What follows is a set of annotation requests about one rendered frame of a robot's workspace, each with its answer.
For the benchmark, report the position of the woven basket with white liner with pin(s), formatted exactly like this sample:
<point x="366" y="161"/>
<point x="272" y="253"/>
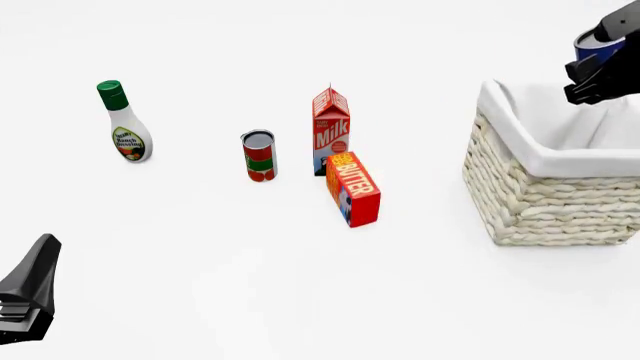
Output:
<point x="545" y="195"/>

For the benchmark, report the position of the red butter box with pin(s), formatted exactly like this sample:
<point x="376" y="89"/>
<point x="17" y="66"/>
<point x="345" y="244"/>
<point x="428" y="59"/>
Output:
<point x="357" y="195"/>

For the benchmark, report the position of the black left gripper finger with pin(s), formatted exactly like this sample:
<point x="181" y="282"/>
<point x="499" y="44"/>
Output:
<point x="37" y="268"/>

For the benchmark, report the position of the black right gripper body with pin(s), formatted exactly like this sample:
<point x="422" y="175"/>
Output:
<point x="624" y="71"/>

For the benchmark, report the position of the ranch dressing bottle green cap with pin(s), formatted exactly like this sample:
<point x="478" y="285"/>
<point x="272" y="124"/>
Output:
<point x="127" y="131"/>

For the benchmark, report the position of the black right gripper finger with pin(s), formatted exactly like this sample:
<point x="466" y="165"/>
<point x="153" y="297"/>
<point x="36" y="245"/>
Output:
<point x="582" y="67"/>
<point x="586" y="93"/>

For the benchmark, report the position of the blue tin with white top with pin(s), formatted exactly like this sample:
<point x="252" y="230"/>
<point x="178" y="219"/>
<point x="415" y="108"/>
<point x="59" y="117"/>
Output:
<point x="590" y="47"/>

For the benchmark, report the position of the red and green tomato tin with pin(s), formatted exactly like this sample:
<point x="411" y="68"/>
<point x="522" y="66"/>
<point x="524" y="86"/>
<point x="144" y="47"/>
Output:
<point x="260" y="157"/>

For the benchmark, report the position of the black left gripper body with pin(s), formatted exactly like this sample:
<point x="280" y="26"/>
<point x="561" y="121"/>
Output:
<point x="27" y="318"/>

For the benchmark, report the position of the red and white milk carton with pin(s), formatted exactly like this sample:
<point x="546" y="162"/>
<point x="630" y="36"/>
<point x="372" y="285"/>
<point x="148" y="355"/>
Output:
<point x="330" y="131"/>

